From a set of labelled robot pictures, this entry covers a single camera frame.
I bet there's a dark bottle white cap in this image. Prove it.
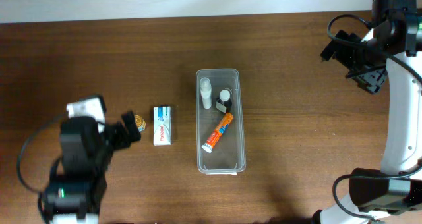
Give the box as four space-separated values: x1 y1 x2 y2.
216 89 232 113

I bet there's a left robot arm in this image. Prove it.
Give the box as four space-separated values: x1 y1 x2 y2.
38 111 141 223

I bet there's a white Panadol box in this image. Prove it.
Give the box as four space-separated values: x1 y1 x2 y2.
153 106 172 146

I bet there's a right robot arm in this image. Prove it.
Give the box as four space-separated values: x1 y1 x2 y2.
311 0 421 223

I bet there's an orange tablet tube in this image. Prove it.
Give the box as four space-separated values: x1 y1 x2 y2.
201 113 234 153

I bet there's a white spray bottle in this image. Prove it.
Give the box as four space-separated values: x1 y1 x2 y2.
200 77 212 109

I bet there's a small gold lid jar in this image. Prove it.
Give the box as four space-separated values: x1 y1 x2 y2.
134 115 146 132

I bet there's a clear plastic container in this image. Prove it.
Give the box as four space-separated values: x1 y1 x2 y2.
196 69 246 175

